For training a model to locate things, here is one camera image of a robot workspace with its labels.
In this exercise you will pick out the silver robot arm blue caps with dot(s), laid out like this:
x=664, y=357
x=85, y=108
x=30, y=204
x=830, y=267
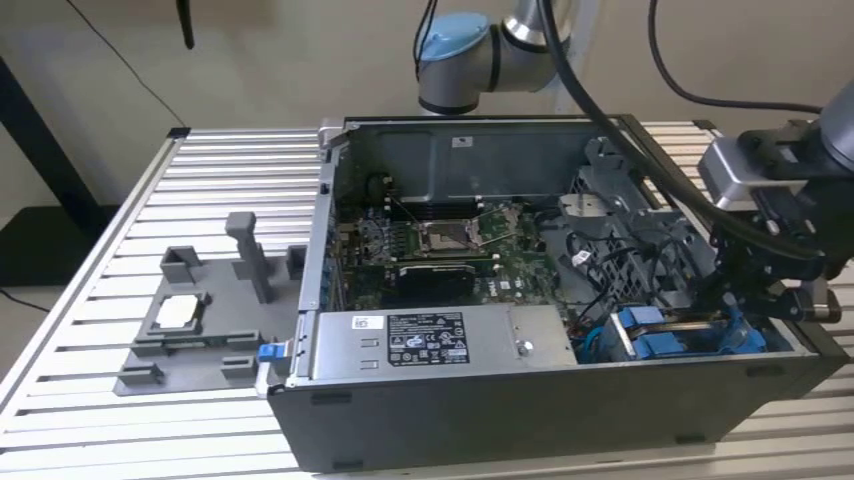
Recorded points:
x=467, y=65

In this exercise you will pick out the gray metal disk bay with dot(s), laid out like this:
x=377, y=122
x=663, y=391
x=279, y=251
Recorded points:
x=614, y=210

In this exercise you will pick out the blue plastic bay carrier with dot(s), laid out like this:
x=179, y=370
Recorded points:
x=656, y=346

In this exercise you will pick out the green motherboard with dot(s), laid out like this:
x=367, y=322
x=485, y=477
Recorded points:
x=513, y=270

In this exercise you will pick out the black open PC case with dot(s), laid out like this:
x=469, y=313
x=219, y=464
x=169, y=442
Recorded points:
x=533, y=420

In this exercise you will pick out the CPU socket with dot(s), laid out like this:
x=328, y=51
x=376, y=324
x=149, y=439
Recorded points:
x=440, y=240

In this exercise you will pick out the black graphics card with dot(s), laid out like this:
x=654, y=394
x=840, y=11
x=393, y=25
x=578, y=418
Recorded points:
x=436, y=285

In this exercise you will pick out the black RAM slots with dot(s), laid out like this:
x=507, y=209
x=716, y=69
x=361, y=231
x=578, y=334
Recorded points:
x=433, y=206

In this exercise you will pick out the silver power supply unit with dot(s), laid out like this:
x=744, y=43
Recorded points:
x=347, y=350

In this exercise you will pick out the blue case latch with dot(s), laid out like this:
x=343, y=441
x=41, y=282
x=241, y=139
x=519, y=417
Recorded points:
x=267, y=356

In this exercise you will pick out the gray parts rack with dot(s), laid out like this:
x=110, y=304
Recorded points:
x=220, y=345

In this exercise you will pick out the silver CPU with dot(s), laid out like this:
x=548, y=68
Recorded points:
x=179, y=311

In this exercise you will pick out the dark hanging rod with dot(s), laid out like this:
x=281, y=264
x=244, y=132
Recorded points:
x=187, y=25

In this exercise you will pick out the black desk stand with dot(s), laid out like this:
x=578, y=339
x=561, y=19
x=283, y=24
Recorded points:
x=40, y=165

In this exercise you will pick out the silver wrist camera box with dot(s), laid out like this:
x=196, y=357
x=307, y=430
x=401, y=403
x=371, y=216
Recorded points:
x=730, y=170

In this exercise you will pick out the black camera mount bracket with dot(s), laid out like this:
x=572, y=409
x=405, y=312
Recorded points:
x=776, y=142

